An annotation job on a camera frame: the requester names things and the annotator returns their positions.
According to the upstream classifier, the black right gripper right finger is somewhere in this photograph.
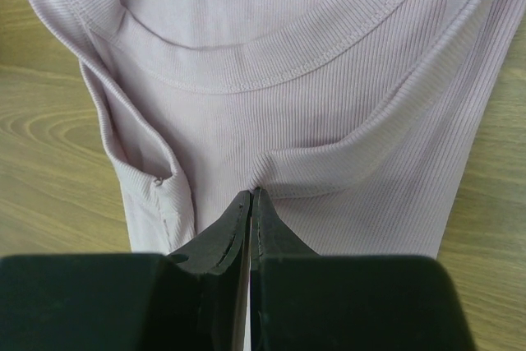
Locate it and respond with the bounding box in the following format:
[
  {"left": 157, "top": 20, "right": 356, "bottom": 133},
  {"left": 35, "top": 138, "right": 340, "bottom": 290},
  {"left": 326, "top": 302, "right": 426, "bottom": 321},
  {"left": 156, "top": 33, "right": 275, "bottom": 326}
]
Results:
[{"left": 251, "top": 189, "right": 476, "bottom": 350}]

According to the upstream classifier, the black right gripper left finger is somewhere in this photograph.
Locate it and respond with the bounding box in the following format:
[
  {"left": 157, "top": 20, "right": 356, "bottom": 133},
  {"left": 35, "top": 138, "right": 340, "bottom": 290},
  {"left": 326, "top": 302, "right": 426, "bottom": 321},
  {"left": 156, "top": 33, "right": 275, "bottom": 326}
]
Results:
[{"left": 1, "top": 192, "right": 251, "bottom": 350}]

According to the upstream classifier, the pink tank top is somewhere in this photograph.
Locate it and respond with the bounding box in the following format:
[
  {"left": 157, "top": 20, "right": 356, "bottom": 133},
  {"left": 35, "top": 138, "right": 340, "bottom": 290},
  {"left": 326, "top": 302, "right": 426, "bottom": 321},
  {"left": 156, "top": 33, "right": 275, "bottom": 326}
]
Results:
[{"left": 29, "top": 0, "right": 525, "bottom": 256}]

